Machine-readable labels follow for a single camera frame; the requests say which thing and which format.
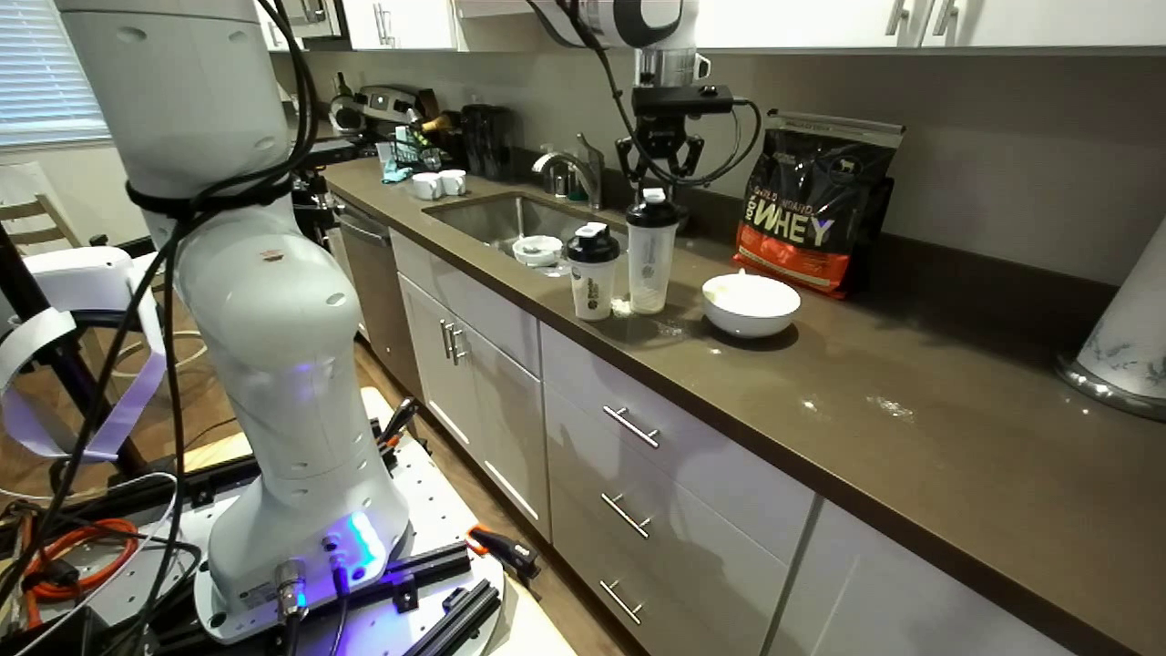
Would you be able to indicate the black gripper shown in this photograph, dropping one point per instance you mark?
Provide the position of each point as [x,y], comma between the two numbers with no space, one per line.
[634,149]

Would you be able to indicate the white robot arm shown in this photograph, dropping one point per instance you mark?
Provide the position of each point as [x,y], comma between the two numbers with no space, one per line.
[190,104]

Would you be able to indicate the clear right shaker bottle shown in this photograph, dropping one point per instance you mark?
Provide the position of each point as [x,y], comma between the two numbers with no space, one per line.
[651,264]

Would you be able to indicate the left shaker bottle black lid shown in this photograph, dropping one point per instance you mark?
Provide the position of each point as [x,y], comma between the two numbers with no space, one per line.
[590,259]

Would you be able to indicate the chrome sink faucet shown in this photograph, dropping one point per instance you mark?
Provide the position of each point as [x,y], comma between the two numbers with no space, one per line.
[572,175]

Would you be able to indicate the white bowl in sink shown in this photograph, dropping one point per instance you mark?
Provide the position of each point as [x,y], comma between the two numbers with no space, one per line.
[539,248]

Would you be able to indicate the black whey protein bag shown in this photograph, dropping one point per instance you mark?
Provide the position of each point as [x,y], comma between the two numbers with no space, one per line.
[816,198]

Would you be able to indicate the black coffee maker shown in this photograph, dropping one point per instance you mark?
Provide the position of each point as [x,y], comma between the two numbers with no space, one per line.
[484,132]

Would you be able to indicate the white ceramic bowl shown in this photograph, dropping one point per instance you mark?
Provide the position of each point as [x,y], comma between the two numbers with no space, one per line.
[748,304]

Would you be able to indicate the steel kitchen sink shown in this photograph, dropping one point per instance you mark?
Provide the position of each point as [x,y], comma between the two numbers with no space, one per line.
[507,216]

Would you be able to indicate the white cup on counter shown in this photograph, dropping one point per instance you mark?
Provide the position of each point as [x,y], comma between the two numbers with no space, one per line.
[426,182]

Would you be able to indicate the white door cabinet under sink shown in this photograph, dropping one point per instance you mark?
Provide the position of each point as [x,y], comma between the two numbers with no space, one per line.
[477,362]

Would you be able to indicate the stainless dishwasher front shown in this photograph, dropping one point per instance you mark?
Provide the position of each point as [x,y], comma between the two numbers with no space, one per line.
[373,271]

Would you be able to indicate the white upper cabinets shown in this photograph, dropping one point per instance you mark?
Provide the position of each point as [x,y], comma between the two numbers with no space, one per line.
[736,24]

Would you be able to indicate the white drawer cabinet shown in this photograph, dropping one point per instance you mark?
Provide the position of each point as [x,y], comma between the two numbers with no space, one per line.
[682,533]

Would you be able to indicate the black orange clamp tool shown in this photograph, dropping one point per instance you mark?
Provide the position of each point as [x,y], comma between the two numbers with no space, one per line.
[514,556]

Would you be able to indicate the white lower right cabinet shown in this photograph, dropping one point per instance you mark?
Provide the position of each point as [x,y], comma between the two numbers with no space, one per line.
[863,595]

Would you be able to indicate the white chair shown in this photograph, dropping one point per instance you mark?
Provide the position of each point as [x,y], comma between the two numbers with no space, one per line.
[50,301]

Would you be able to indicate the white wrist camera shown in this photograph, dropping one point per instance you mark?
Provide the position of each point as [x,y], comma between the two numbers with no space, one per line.
[667,68]

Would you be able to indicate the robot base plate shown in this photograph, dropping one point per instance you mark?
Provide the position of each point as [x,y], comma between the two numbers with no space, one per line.
[421,595]

